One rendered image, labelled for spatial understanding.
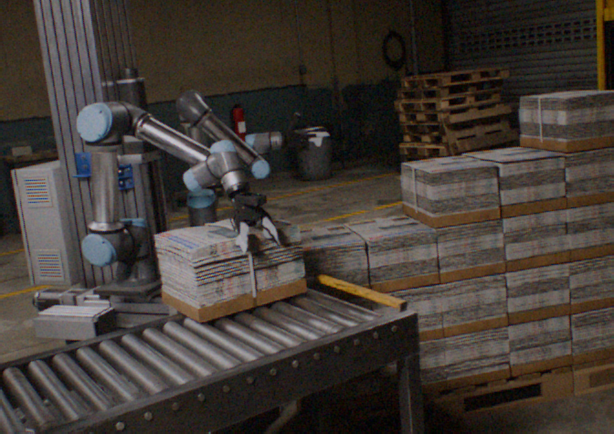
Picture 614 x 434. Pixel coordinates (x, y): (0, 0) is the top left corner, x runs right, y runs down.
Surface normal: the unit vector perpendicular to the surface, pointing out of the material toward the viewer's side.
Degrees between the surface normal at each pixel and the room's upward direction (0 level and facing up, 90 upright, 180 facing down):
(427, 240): 90
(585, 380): 90
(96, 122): 83
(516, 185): 90
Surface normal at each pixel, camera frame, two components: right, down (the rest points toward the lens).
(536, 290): 0.22, 0.14
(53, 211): -0.37, 0.20
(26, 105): 0.54, 0.10
